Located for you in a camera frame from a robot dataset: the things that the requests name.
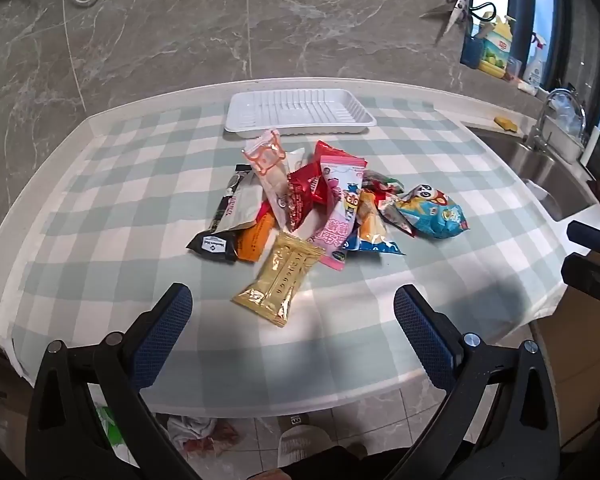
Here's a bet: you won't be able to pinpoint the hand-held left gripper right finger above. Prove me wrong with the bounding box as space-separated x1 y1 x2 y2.
380 284 573 480

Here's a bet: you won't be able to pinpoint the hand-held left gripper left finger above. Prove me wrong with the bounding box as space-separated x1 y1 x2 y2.
27 282 201 480

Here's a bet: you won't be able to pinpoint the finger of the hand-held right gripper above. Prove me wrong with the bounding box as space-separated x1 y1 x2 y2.
561 252 600 319
566 220 600 257

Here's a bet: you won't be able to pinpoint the black snack packet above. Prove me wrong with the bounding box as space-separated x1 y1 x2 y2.
186 164 253 264

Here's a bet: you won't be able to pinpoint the blue orange snack packet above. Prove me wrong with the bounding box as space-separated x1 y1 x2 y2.
342 191 407 257

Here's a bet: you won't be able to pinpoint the blue panda snack packet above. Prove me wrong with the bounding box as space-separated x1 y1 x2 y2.
394 184 470 239

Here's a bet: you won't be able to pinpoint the pink cartoon snack packet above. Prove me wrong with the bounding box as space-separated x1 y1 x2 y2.
311 156 367 272

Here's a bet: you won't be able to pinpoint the silver white snack packet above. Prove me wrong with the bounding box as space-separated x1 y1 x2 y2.
224 172 273 233

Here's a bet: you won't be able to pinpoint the white plastic tray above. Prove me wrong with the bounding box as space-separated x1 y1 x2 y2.
224 89 377 137

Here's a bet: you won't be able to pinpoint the steel sink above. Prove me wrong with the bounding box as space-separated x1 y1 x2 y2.
467 127 597 222

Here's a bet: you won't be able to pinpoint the green white plastic bag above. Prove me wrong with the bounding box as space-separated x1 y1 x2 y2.
95 402 127 450

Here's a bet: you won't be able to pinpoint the crumpled cloth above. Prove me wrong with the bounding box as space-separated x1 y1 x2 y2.
167 414 241 457

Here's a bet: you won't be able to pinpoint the chrome faucet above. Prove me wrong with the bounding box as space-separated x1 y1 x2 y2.
525 88 586 153

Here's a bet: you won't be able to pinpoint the gold snack packet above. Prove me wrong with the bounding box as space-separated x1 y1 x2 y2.
231 232 327 328

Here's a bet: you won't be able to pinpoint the green white checked tablecloth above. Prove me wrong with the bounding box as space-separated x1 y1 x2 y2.
0 87 568 406

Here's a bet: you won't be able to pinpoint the person's dark trousers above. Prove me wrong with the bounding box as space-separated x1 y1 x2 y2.
280 444 396 480

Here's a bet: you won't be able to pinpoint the white slipper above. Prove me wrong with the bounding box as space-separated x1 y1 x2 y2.
277 425 332 468

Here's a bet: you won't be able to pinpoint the red green snack packet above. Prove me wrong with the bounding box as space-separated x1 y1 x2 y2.
363 170 406 199

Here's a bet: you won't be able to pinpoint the white spray bottle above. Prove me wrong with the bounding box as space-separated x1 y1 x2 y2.
522 35 549 88

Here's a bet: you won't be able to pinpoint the red foil snack packet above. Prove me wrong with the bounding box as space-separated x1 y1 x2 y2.
286 162 333 233

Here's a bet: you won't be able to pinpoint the clear orange print snack packet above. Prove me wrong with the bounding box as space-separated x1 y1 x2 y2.
242 129 289 223

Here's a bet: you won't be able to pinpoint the flat red snack packet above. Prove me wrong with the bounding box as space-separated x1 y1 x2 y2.
314 140 368 168

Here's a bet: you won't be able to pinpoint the small white snack packet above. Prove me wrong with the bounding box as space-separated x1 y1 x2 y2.
280 149 308 173

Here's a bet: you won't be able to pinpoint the blue utensil holder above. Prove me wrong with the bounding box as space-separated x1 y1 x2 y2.
461 32 484 68

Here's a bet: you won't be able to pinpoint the silver scissors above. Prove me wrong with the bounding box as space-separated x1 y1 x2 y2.
434 0 469 46

